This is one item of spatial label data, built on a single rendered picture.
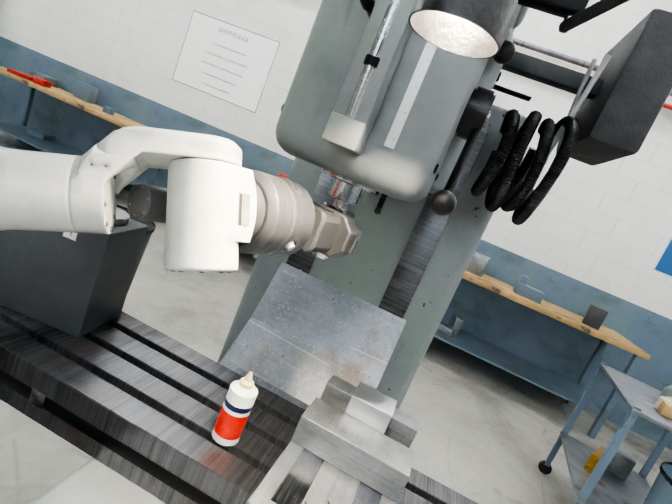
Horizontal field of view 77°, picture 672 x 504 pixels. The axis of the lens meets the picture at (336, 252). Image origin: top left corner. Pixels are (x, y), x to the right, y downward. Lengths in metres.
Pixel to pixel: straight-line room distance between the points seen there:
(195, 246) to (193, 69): 5.51
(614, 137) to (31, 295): 0.97
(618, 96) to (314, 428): 0.68
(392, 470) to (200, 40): 5.63
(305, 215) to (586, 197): 4.61
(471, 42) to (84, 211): 0.34
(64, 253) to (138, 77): 5.56
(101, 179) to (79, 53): 6.56
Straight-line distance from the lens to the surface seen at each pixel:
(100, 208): 0.39
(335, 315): 0.97
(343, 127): 0.46
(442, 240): 0.95
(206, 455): 0.65
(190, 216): 0.38
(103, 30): 6.76
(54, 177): 0.40
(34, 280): 0.83
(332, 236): 0.52
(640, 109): 0.84
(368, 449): 0.58
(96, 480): 0.71
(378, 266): 0.96
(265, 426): 0.73
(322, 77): 0.52
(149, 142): 0.39
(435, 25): 0.40
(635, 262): 5.17
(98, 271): 0.77
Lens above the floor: 1.32
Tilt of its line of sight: 11 degrees down
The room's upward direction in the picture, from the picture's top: 23 degrees clockwise
